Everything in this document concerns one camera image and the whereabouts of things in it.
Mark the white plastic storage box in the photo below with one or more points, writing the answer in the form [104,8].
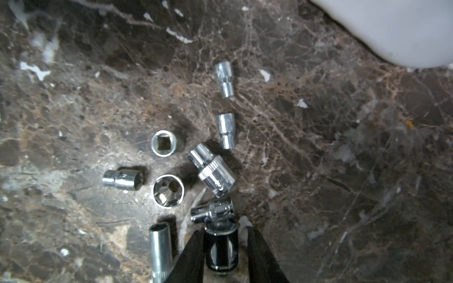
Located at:
[417,34]

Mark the chrome socket lying left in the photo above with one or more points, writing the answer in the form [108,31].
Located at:
[125,179]

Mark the dark chrome socket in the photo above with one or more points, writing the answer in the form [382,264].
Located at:
[221,245]

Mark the long deep chrome socket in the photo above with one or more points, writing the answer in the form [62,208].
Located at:
[161,251]

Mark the large knurled chrome socket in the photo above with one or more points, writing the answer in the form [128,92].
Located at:
[212,170]

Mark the upright socket square hole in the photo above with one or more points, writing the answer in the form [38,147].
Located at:
[164,143]

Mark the upright socket hex hole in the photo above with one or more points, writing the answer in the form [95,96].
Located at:
[168,191]

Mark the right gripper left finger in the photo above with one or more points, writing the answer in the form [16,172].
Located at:
[189,267]

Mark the small chrome socket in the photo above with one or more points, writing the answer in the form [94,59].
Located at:
[224,76]
[227,128]

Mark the chrome socket beside gripper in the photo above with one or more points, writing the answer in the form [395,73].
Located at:
[215,209]

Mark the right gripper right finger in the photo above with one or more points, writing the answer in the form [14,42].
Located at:
[262,265]

